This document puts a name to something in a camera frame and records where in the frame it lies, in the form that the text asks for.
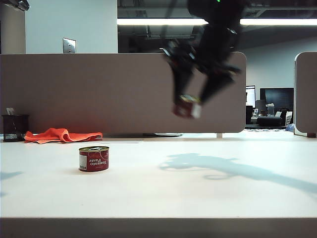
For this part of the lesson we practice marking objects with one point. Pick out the tomato paste can white lettering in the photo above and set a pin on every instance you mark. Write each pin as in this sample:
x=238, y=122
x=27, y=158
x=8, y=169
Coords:
x=93, y=161

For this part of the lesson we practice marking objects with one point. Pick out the lit computer monitor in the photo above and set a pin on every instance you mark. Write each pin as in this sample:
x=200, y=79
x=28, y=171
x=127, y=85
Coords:
x=250, y=96

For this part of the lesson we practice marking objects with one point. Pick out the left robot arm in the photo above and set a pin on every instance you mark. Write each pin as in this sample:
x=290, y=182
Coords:
x=19, y=4

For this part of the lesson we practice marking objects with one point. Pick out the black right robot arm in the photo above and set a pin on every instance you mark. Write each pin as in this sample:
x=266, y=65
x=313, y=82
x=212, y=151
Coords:
x=218, y=34

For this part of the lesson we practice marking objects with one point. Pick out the narrow grey desk divider panel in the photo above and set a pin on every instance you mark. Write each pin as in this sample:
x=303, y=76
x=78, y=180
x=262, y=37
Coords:
x=307, y=94

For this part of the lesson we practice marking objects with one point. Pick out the tomato can with barcode label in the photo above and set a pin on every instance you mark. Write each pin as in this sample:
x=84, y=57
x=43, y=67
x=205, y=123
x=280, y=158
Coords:
x=186, y=107

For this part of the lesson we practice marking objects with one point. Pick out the wide grey desk divider panel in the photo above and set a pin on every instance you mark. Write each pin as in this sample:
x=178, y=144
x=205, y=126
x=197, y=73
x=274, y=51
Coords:
x=99, y=94

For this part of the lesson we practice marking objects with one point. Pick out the black background seat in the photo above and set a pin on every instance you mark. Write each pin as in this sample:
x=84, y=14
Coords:
x=269, y=121

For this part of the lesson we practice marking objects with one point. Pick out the small item in pen holder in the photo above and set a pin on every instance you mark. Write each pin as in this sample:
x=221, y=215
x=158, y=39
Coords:
x=10, y=111

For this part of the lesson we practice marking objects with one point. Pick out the metal wall plate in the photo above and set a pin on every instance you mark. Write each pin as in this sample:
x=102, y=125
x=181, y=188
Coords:
x=69, y=45

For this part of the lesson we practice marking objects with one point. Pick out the orange cloth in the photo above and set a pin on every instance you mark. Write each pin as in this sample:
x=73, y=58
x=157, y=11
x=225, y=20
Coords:
x=62, y=135

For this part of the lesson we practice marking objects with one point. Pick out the long ceiling light strip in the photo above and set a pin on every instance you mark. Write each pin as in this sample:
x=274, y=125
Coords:
x=153, y=21

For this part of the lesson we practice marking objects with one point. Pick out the brown divider support foot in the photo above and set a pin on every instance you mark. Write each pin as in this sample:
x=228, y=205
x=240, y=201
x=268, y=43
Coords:
x=311, y=135

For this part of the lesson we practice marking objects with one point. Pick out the large dark screen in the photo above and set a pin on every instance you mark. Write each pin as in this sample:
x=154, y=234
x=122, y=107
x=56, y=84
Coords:
x=277, y=96

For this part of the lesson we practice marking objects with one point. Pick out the black mesh pen holder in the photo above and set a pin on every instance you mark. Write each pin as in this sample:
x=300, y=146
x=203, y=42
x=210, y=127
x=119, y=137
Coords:
x=15, y=127

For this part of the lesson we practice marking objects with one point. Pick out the silver monitor stand base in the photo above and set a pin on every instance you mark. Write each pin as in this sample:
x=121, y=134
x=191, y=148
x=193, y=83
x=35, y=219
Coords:
x=168, y=134

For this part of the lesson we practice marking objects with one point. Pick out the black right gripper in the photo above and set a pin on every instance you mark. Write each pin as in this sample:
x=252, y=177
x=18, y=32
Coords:
x=183, y=55

